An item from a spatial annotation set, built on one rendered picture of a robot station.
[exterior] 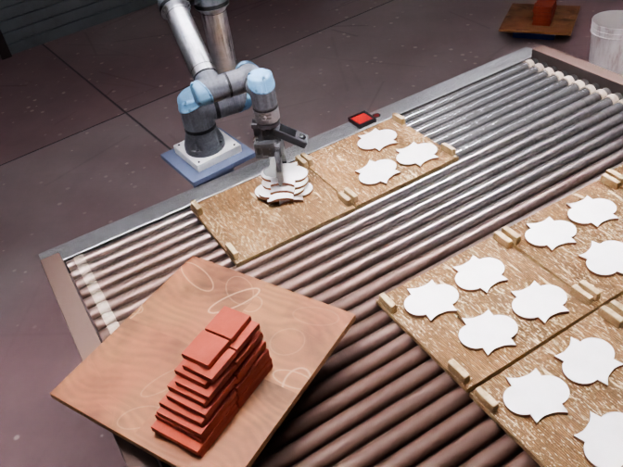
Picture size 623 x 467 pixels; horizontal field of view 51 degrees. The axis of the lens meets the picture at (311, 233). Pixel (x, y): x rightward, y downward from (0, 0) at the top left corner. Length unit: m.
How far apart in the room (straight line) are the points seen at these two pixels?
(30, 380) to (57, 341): 0.22
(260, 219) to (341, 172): 0.33
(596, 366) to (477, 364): 0.25
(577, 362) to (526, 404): 0.17
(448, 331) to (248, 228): 0.70
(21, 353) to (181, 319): 1.77
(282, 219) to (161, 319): 0.56
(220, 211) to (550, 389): 1.11
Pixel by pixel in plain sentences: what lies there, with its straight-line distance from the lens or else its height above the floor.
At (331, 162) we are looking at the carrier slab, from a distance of 2.20.
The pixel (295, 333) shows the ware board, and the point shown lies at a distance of 1.50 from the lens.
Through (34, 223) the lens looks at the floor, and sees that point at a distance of 4.08.
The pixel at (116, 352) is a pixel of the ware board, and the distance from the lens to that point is 1.59.
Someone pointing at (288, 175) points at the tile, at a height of 0.99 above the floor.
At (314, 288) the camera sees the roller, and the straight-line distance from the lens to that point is 1.77.
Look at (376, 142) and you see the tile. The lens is 2.27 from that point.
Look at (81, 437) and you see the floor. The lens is 2.86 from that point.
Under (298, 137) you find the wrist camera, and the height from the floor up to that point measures 1.13.
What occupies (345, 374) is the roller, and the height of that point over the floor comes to 0.92.
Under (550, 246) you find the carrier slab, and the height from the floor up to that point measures 0.95.
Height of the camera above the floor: 2.15
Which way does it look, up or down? 39 degrees down
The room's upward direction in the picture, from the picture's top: 9 degrees counter-clockwise
